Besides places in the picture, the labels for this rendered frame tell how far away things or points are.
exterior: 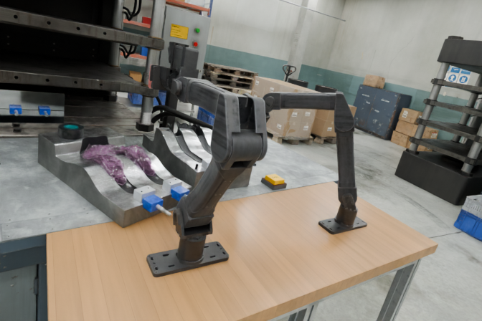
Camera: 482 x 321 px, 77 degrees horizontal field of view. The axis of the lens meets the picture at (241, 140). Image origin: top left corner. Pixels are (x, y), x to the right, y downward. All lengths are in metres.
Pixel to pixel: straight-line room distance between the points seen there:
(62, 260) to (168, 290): 0.25
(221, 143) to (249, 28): 8.07
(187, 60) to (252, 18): 7.83
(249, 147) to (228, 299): 0.36
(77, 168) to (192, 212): 0.46
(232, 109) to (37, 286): 0.77
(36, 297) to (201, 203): 0.61
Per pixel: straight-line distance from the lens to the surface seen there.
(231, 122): 0.54
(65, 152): 1.18
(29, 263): 1.02
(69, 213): 0.98
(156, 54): 1.70
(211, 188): 0.64
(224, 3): 8.27
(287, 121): 4.95
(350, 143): 1.07
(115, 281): 0.77
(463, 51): 4.92
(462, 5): 8.28
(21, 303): 1.12
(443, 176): 4.84
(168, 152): 1.26
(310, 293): 0.84
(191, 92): 0.71
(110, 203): 0.93
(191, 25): 1.92
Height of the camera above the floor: 1.32
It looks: 16 degrees down
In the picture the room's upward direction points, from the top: 12 degrees clockwise
